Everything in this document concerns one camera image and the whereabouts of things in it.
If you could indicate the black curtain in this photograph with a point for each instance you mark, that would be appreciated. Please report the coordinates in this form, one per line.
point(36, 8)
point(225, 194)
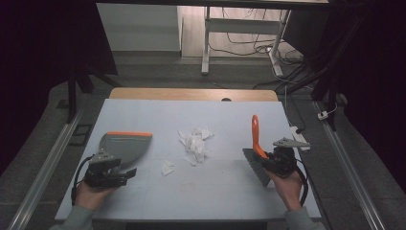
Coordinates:
point(38, 64)
point(379, 80)

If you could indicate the small torn tissue piece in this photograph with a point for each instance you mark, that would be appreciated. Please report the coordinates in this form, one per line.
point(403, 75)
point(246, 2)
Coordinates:
point(167, 168)

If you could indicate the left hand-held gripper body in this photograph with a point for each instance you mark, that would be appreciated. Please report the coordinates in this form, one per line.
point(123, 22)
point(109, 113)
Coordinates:
point(102, 174)

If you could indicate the pile of white paper scraps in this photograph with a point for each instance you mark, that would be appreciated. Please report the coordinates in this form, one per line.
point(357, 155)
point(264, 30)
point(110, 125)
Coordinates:
point(196, 145)

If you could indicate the black floor plate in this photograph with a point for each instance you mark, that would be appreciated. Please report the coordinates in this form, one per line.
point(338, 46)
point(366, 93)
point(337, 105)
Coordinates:
point(80, 134)

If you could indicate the white desk frame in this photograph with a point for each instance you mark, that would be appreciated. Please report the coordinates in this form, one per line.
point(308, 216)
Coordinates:
point(242, 25)

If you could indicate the aluminium rail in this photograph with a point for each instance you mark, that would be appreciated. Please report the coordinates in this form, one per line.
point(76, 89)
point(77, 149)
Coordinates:
point(351, 172)
point(44, 166)

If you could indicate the white cabinet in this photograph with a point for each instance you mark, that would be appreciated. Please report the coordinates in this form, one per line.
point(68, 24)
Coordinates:
point(140, 27)

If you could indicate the person's right hand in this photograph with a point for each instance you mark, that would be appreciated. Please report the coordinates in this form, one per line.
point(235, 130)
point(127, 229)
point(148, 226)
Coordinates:
point(288, 188)

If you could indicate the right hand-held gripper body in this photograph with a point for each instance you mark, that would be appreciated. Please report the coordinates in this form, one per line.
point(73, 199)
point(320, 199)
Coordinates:
point(284, 159)

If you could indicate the grey dustpan with orange edge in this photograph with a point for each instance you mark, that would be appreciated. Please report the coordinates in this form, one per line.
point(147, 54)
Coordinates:
point(127, 147)

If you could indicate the black metal stand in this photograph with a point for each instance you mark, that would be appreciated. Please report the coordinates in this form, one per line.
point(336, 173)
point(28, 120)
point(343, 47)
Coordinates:
point(332, 73)

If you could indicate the black tripod stand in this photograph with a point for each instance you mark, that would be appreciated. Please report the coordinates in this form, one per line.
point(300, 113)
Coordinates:
point(72, 89)

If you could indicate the person's left hand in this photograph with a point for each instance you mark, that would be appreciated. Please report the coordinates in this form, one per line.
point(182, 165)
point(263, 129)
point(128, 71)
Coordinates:
point(89, 196)

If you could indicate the white plug adaptor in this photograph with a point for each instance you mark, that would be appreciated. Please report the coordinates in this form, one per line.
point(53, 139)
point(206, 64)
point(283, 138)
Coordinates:
point(323, 115)

